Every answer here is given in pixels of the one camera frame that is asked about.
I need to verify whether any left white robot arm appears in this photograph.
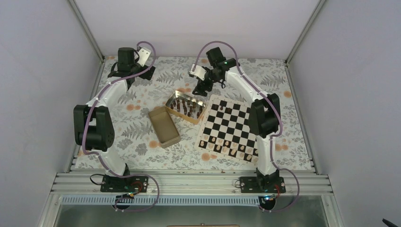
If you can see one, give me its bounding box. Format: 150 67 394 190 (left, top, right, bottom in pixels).
73 46 155 192

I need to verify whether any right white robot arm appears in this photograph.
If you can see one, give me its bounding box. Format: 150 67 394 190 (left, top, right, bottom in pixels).
188 47 283 192

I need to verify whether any gold tin with dark pieces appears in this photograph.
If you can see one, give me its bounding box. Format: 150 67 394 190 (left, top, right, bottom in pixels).
165 90 207 124

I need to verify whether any wooden chessboard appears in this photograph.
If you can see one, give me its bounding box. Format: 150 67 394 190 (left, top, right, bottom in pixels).
195 95 259 166

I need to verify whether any floral patterned table mat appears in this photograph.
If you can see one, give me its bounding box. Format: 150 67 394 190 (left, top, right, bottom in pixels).
74 55 313 172

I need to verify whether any empty gold tin lid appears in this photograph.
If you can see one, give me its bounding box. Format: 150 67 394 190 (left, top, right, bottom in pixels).
148 106 181 148

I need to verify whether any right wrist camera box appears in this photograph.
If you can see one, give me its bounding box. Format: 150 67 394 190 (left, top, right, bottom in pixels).
189 65 207 80

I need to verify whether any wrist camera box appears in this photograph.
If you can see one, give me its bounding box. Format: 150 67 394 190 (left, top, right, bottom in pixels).
189 65 207 80
137 47 151 66

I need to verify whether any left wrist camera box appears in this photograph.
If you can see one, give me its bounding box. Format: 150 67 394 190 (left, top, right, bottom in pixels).
137 47 151 66

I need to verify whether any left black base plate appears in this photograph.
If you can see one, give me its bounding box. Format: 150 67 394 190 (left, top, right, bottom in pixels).
100 175 148 193

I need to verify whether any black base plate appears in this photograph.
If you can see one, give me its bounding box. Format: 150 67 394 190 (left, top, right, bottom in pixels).
239 176 286 193
100 175 148 193

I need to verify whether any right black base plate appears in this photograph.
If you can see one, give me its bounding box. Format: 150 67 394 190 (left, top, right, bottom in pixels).
239 176 286 193

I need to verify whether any aluminium rail frame front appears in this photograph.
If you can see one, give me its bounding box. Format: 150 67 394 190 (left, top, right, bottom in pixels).
51 171 333 196

